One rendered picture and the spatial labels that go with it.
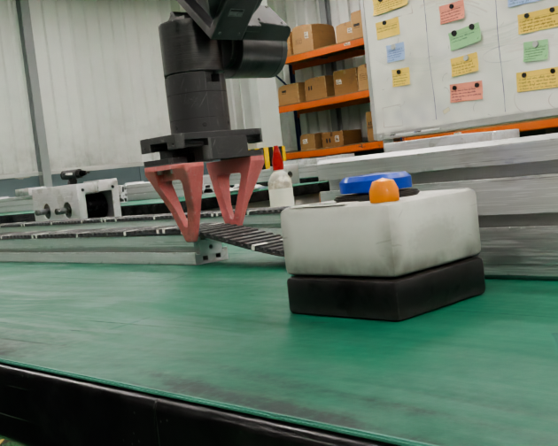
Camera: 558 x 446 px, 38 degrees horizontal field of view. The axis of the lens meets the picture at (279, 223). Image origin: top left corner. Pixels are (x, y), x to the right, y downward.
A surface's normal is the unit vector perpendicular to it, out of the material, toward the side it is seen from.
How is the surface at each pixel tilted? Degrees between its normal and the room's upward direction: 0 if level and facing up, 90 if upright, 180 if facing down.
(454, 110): 90
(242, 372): 0
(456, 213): 90
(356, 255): 90
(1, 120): 90
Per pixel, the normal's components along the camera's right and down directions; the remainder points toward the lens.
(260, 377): -0.11, -0.99
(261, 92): 0.70, -0.03
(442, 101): -0.71, 0.13
